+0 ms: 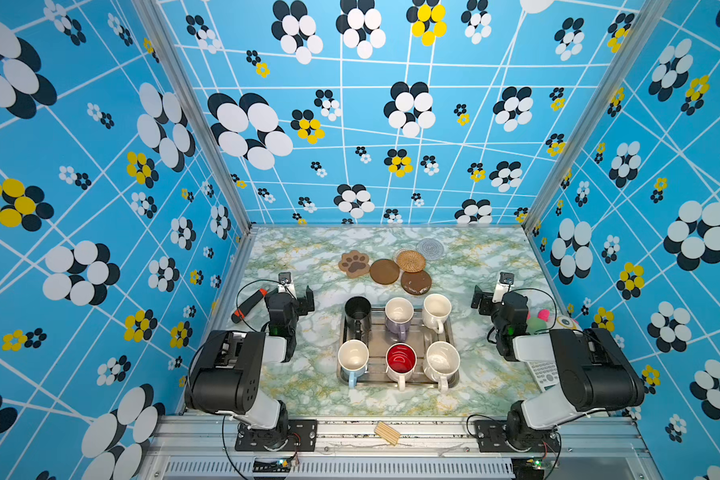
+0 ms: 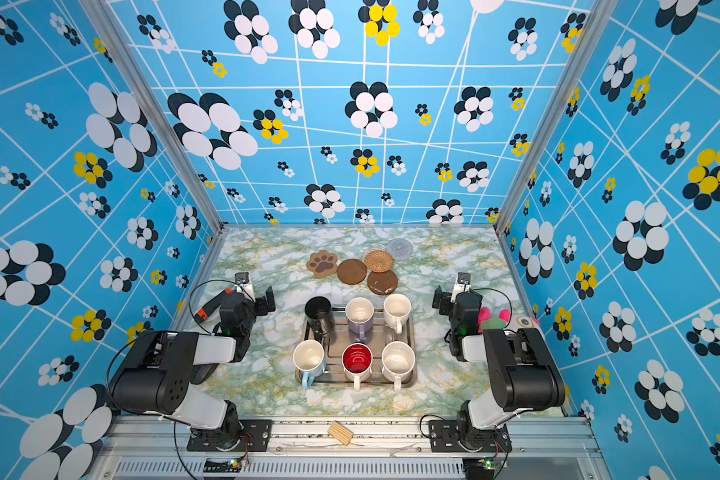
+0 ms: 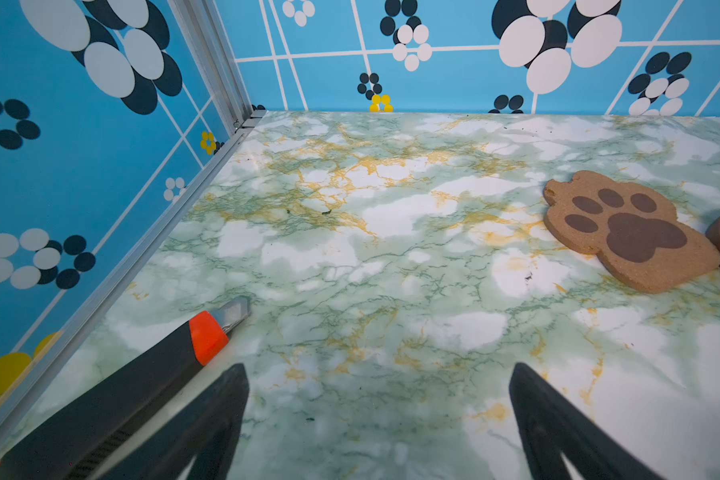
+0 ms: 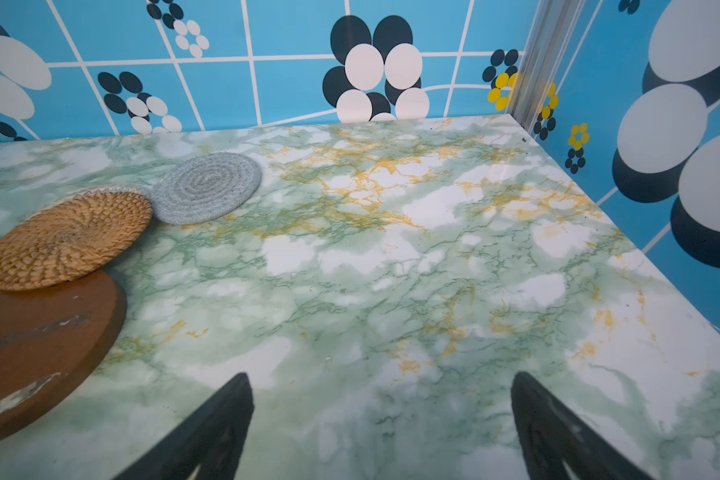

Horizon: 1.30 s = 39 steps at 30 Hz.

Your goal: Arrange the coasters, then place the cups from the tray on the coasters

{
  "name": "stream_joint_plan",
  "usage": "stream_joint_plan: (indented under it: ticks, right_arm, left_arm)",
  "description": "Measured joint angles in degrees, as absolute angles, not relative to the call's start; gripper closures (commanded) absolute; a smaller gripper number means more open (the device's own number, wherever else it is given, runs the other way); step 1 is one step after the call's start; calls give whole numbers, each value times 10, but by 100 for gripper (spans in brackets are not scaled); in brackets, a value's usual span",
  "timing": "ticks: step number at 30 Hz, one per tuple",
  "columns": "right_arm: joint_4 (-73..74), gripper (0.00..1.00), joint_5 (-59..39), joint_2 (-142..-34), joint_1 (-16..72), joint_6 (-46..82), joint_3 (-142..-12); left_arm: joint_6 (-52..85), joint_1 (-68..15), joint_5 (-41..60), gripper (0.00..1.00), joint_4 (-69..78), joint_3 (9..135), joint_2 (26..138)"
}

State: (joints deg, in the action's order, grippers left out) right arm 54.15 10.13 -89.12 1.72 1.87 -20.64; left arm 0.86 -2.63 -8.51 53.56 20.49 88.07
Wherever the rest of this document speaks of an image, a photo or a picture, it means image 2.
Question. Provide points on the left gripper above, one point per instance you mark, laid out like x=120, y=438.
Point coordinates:
x=263, y=302

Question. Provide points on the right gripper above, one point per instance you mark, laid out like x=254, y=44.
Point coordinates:
x=446, y=303

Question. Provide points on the scratched brown round coaster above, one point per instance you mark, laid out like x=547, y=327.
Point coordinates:
x=382, y=283

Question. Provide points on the grey blue knitted coaster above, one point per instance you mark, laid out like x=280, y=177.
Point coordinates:
x=399, y=248

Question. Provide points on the woven rattan coaster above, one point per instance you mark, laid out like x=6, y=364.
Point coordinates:
x=378, y=261

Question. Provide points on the dark brown round coaster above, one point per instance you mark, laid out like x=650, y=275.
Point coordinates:
x=352, y=271

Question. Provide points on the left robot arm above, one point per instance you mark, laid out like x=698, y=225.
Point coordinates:
x=163, y=369

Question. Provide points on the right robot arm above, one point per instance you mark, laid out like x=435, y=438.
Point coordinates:
x=522, y=373

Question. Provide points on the paw shaped cork coaster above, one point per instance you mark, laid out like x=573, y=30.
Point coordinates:
x=322, y=264

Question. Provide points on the white mug back right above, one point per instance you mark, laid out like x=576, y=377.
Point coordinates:
x=396, y=310

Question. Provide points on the pink plush toy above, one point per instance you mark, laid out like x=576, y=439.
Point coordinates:
x=504, y=320

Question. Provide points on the black mug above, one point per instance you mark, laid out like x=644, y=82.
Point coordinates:
x=319, y=316

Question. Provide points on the white mug front right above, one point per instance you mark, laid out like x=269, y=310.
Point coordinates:
x=398, y=362

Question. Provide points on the metal tray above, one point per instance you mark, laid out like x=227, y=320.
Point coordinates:
x=335, y=343

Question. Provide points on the purple mug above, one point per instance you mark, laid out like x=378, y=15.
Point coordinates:
x=359, y=313

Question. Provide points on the red inside mug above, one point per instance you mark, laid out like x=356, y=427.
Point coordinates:
x=357, y=359

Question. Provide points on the small wooden block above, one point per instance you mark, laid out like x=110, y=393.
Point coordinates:
x=341, y=433

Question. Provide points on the white mug blue handle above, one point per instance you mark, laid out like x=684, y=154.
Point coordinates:
x=310, y=361

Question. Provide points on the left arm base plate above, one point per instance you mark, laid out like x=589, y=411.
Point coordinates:
x=238, y=436

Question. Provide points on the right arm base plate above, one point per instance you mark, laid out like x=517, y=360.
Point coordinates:
x=449, y=436

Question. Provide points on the aluminium front rail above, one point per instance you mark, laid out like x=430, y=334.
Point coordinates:
x=382, y=448

